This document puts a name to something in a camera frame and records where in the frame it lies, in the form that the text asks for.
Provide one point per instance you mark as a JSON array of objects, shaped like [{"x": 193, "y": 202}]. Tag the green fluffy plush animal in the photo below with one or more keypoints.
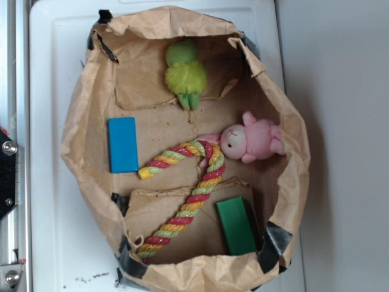
[{"x": 185, "y": 76}]

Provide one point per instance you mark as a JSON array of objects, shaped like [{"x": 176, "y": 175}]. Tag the pink plush bunny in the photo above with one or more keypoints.
[{"x": 253, "y": 140}]

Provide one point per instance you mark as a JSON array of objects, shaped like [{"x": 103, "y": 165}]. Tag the blue rectangular block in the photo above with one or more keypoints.
[{"x": 123, "y": 145}]

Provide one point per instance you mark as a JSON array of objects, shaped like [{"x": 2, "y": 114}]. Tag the brown paper bag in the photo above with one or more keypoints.
[{"x": 124, "y": 77}]

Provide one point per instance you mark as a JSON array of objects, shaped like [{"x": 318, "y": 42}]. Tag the multicolour rope candy cane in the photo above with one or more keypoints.
[{"x": 213, "y": 161}]

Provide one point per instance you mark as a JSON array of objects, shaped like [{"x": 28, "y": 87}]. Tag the white plastic tray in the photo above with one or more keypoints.
[{"x": 69, "y": 252}]

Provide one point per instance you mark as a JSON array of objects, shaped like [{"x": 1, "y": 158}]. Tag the green rectangular block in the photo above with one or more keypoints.
[{"x": 236, "y": 226}]

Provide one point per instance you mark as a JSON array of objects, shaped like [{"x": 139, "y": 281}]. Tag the aluminium frame with bracket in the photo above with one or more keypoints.
[{"x": 15, "y": 202}]

